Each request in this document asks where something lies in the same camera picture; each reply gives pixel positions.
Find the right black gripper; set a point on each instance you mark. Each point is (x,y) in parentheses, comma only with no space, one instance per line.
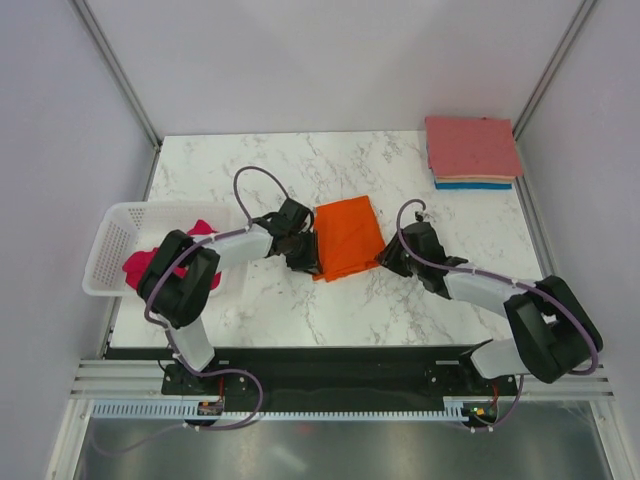
(390,258)

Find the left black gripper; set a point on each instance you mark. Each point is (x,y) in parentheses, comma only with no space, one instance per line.
(310,260)

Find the orange t-shirt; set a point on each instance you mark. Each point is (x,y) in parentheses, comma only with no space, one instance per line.
(349,238)

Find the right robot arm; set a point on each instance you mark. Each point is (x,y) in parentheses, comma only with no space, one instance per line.
(551,333)

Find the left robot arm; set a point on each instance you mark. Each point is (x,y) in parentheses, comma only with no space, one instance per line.
(178,312)

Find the folded peach t-shirt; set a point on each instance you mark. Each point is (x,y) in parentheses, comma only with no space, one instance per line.
(474,179)

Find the folded pink t-shirt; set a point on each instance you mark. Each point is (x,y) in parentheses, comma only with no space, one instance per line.
(471,147)

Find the magenta t-shirt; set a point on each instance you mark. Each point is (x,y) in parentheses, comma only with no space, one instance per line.
(137,265)

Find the white plastic basket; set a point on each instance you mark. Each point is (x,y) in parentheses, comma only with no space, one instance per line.
(141,226)

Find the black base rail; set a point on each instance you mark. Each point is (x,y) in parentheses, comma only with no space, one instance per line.
(332,378)

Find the white slotted cable duct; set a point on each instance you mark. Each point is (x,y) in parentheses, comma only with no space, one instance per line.
(194,410)

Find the right aluminium frame post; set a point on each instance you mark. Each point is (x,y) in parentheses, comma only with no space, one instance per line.
(577,24)

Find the aluminium frame post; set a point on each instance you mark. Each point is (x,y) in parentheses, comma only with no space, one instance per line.
(577,24)
(91,24)

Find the left aluminium frame post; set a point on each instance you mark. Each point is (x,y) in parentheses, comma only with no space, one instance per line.
(91,24)

